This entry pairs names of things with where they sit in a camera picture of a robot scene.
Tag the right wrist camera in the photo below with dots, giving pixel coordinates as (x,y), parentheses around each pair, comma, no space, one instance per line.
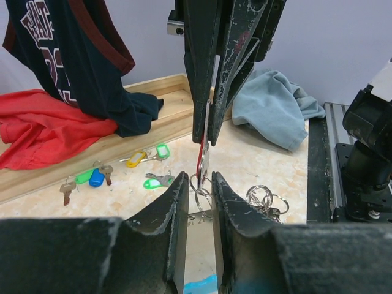
(175,24)

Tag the red tag key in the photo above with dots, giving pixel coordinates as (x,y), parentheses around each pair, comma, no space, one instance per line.
(203,160)

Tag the wooden clothes rack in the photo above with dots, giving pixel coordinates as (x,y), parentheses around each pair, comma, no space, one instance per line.
(174,121)

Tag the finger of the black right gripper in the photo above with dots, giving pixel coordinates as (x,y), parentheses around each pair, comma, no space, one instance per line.
(247,38)
(201,30)

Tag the light blue t-shirt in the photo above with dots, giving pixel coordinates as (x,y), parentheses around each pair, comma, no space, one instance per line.
(276,108)

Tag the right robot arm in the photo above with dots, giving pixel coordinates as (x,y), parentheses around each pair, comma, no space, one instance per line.
(366,172)

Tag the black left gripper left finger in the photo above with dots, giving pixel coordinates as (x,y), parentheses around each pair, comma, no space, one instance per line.
(142,254)

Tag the red t-shirt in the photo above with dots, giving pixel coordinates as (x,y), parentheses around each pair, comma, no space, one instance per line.
(41,131)

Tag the green tag key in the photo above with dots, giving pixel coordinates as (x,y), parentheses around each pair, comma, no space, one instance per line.
(84,177)
(155,181)
(162,153)

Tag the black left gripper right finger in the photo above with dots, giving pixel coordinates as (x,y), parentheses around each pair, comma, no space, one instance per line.
(255,254)

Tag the yellow tag key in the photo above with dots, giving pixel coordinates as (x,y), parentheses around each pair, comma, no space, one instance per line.
(136,158)

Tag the navy jersey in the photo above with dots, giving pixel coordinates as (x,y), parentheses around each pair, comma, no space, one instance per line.
(78,57)

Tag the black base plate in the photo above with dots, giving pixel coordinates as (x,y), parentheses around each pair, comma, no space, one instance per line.
(318,173)

